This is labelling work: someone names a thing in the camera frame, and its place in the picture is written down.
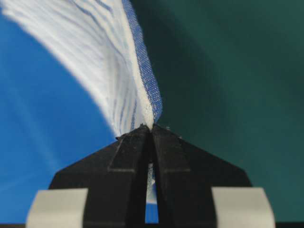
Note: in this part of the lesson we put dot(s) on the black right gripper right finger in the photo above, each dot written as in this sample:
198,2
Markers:
196,189

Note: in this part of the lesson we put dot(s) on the white blue striped towel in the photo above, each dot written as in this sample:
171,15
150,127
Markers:
95,59

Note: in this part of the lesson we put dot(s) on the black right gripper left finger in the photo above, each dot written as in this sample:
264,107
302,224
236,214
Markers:
106,189

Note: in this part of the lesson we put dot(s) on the dark green backdrop cloth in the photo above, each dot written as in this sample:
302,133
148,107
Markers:
231,77

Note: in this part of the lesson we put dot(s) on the blue table cloth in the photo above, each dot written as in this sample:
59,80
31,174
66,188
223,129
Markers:
35,118

